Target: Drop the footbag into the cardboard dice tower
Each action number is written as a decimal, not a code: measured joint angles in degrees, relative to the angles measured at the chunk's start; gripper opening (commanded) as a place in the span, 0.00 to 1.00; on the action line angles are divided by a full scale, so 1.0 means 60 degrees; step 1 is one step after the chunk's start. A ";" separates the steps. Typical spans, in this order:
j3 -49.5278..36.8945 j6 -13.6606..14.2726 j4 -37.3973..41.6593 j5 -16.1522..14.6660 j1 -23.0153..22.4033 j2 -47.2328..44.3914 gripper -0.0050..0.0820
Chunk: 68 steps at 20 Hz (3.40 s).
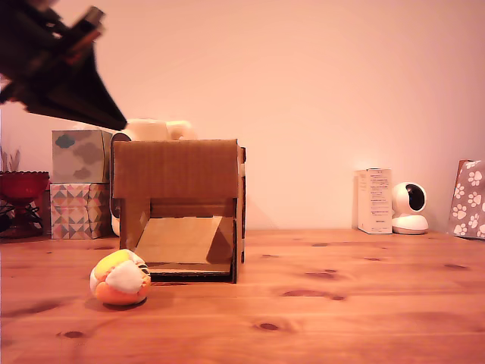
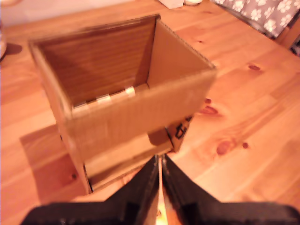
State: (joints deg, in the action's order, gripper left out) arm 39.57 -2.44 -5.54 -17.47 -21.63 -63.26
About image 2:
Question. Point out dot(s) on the white carton with small print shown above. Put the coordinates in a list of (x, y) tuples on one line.
[(172, 3)]

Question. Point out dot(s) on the grey paw print bag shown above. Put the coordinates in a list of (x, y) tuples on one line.
[(264, 14)]

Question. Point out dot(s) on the cardboard dice tower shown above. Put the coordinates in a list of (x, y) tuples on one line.
[(140, 112)]

